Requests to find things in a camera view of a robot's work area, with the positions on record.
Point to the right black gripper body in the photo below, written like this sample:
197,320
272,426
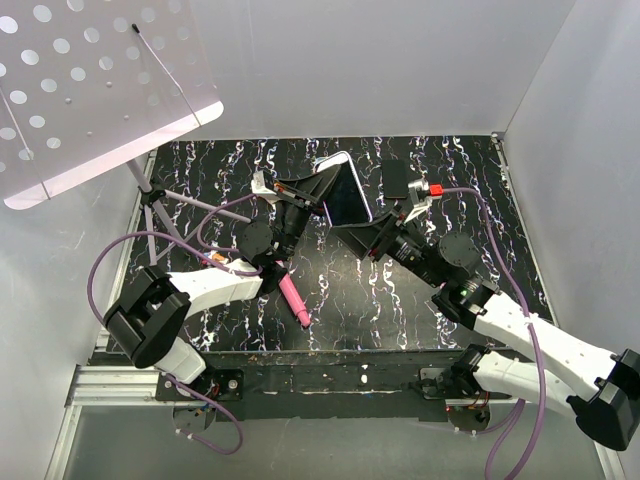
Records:
408,250

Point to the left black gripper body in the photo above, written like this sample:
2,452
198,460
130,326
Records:
290,222

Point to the bare black phone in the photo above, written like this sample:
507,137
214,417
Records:
394,179

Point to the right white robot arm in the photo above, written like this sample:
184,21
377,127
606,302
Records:
600,388

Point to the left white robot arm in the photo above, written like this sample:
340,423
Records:
146,319

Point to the pink marker pen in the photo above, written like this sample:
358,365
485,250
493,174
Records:
293,299

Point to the perforated white music stand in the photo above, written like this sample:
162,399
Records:
87,86

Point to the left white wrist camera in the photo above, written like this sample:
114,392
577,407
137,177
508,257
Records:
262,187

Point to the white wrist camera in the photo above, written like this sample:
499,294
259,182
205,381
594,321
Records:
421,196
262,187

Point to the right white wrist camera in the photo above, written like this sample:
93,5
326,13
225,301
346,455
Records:
421,196

